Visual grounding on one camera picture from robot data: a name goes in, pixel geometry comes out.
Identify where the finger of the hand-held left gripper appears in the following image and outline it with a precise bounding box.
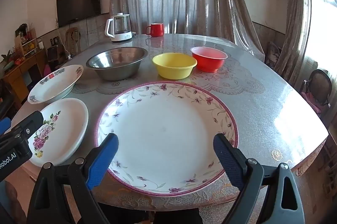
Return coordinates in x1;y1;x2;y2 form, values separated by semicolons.
0;117;12;134
0;111;44;147

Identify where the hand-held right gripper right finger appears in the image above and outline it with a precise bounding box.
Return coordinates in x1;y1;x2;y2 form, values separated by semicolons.
213;133;307;224

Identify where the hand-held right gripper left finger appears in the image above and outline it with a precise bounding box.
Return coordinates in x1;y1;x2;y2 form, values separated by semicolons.
26;133;119;224

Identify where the white rose print plate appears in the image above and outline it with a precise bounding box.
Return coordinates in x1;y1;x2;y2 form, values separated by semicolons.
28;98;89;167

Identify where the white plate blue red print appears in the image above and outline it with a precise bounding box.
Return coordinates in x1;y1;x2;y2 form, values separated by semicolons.
28;64;84;104

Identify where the large purple floral rim plate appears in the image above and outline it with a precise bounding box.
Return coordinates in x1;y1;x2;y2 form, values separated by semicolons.
94;82;239;197

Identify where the stainless steel bowl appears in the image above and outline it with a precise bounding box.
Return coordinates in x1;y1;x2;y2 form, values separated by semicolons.
86;47;148;81

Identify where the red plastic bowl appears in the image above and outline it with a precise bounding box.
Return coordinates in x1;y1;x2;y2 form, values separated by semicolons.
190;47;228;73

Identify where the yellow plastic bowl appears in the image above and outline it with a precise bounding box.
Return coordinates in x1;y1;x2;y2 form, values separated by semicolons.
152;53;198;80

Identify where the black sofa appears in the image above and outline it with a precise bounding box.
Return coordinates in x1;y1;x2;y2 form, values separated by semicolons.
0;79;16;119

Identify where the yellow wooden cabinet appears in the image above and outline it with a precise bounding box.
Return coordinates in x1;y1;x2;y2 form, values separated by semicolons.
3;49;48;109

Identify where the black speaker box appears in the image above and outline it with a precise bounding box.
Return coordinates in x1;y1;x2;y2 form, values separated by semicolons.
47;45;60;63

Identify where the wooden shelf with ornaments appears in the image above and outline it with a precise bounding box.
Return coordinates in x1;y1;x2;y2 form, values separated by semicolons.
14;23;39;56

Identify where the brown wooden chair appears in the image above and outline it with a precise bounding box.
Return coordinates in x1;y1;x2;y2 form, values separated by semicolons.
65;27;81;56

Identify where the patterned cushion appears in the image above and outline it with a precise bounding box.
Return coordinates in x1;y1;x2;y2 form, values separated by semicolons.
265;41;282;67

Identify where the dark round back chair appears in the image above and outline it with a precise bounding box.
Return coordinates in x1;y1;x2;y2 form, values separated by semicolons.
301;69;333;115

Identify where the white glass electric kettle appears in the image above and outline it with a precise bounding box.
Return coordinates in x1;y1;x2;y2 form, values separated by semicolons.
105;13;133;42

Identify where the black flat television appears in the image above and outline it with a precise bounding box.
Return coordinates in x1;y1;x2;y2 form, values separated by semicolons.
56;0;102;28

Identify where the red mug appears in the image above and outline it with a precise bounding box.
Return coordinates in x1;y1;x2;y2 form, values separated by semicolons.
146;23;165;37

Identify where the narrow grey sheer curtain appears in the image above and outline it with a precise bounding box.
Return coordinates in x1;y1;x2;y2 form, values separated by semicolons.
274;0;320;80

